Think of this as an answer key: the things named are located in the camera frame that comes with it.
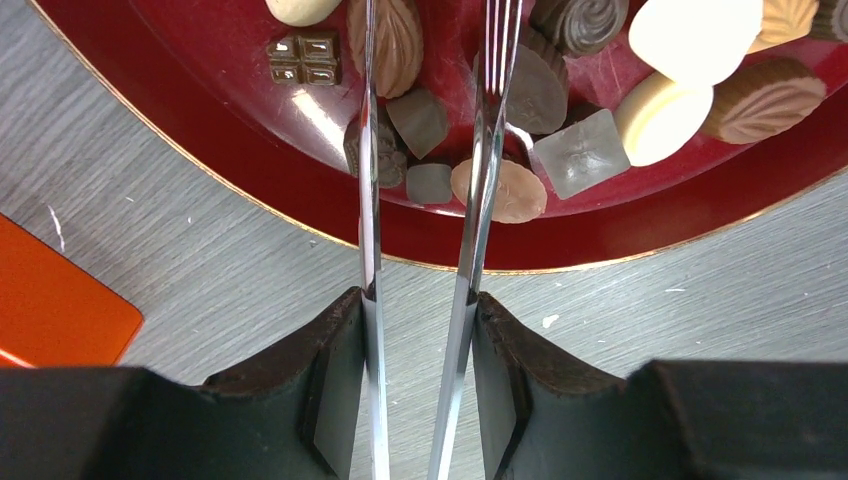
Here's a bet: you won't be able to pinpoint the silver metal tongs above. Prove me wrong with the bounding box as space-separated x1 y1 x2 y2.
358 1 522 479

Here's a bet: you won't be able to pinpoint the brown leaf chocolate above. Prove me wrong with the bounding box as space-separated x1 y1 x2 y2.
700 57 826 145

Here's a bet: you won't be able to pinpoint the white round chocolate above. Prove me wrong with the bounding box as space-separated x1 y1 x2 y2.
613 72 714 167

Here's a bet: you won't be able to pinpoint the white oval chocolate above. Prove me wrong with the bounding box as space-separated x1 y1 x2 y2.
265 0 341 27

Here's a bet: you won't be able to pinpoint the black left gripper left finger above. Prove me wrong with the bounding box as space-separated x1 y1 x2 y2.
1 287 365 479

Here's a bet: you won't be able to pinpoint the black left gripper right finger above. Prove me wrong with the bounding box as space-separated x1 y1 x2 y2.
472 293 847 479

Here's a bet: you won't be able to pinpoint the round red lacquer tray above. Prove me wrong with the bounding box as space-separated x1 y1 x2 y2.
34 0 847 275

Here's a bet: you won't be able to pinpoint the orange chocolate box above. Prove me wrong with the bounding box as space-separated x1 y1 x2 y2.
1 216 143 368

